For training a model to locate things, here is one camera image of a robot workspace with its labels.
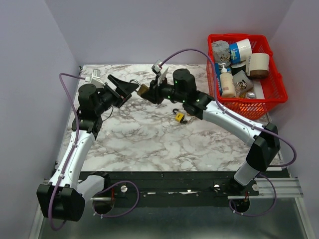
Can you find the red plastic basket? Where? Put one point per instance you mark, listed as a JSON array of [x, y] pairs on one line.
[[269, 91]]

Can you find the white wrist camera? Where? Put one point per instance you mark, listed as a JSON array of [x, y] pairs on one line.
[[95, 79], [160, 71]]

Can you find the lotion pump bottle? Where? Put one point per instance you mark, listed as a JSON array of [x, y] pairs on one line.
[[226, 80]]

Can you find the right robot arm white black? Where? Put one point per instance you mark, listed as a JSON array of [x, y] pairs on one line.
[[261, 139]]

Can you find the yellow black padlock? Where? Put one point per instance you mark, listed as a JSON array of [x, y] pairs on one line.
[[180, 116]]

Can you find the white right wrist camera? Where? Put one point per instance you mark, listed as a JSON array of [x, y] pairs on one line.
[[160, 71]]

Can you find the aluminium rail frame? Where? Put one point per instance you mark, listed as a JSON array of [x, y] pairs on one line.
[[278, 212]]

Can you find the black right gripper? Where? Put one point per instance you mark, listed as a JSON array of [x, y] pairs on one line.
[[153, 94]]

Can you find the large brass padlock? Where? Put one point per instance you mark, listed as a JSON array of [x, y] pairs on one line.
[[142, 87]]

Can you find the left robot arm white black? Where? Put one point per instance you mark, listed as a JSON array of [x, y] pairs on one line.
[[64, 196]]

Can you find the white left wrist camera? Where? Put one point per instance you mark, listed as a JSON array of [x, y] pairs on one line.
[[95, 79]]

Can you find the blue white paper cup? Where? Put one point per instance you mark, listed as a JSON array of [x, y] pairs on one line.
[[240, 51]]

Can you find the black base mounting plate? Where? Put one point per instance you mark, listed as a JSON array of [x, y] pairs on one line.
[[172, 189]]

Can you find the printed grey cup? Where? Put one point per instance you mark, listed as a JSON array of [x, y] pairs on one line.
[[242, 83]]

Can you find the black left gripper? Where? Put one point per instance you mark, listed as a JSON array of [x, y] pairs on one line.
[[122, 93]]

